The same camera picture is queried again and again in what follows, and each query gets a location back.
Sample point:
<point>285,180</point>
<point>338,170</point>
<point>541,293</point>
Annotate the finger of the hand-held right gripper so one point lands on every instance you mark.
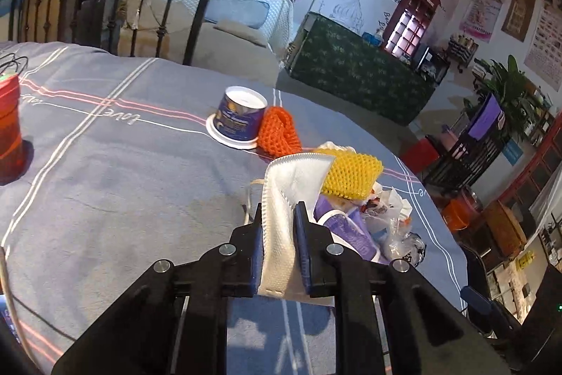
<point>476,299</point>

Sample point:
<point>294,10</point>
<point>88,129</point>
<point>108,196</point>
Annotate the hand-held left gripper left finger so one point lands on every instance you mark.
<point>257,243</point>

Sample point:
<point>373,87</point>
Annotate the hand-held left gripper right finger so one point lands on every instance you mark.
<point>303,243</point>

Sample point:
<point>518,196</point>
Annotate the white face mask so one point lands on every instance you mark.
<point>281,225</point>

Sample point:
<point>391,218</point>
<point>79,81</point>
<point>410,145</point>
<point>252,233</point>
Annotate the purple packet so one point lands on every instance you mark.
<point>351,234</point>

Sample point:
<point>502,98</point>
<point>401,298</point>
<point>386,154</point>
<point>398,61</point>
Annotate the yellow foam fruit net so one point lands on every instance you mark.
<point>351,175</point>

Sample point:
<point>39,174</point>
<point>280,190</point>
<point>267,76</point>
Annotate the clear plastic wrapper pile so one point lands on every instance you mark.
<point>390,203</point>

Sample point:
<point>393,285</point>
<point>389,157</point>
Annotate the orange foam fruit net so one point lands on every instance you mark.
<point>276,131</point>

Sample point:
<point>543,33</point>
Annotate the blue upside-down paper cup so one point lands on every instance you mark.
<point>239,116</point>

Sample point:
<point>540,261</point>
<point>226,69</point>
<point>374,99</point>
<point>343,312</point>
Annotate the yellow container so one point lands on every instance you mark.
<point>527,261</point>

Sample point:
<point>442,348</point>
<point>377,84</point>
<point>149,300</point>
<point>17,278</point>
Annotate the orange bucket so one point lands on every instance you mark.
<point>459,214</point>

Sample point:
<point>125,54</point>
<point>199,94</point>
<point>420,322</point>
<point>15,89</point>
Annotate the red framed door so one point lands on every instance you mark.
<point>527,177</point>

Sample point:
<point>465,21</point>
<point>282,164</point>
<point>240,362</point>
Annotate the grey striped bed sheet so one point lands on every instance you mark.
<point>131,181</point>

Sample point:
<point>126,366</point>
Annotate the black metal rack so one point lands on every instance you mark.
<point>478,155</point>

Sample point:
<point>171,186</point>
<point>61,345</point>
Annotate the red bag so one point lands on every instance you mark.
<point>419,155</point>

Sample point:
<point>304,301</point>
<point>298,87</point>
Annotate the pink basin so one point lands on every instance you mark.
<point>454,144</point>

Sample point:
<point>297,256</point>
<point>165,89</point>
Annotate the green cloth covered counter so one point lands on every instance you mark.
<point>351,67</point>

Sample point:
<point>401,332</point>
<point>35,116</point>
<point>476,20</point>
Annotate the purple towel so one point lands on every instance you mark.
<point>485,116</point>

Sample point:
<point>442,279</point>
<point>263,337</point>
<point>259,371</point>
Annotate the beige cushion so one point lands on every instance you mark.
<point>241,33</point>

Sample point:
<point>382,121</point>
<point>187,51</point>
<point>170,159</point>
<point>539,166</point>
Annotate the black display case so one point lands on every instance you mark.
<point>430,65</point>

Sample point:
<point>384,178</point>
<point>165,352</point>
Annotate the green potted plant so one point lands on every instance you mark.
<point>513,80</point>

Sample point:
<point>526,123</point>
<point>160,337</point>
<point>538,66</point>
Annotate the blue pillow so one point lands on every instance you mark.
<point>237,12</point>

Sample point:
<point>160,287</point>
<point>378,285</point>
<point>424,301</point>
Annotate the small bottle rack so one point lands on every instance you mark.
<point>463,50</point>

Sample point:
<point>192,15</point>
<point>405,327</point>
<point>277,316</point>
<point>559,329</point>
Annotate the red paper cup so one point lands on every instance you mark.
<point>8,129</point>

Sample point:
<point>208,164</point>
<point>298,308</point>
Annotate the blue wall sign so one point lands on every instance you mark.
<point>512,151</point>

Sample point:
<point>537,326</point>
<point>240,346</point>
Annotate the white text wall poster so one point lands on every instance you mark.
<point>546,41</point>

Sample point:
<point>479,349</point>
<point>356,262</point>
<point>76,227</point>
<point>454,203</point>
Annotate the pink wall poster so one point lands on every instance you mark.
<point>485,6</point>

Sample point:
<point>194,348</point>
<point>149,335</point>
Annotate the brown wall poster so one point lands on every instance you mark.
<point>520,8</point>

